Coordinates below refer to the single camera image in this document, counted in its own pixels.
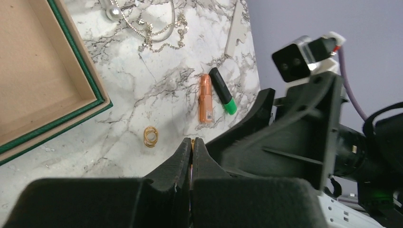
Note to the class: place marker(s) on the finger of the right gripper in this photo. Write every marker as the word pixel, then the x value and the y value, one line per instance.
pixel 257 118
pixel 301 143

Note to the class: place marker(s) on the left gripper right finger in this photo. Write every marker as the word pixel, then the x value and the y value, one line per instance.
pixel 221 201

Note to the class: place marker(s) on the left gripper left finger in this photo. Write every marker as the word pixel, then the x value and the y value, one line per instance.
pixel 158 200

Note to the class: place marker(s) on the green jewelry box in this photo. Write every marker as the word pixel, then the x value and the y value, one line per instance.
pixel 48 81

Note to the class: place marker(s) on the white plastic bracket piece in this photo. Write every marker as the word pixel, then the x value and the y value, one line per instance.
pixel 237 32

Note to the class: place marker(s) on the orange highlighter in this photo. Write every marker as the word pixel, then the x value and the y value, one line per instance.
pixel 205 100

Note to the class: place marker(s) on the green black highlighter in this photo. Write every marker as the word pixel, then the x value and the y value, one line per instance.
pixel 222 91

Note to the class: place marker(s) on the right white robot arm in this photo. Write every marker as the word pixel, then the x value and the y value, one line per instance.
pixel 373 158

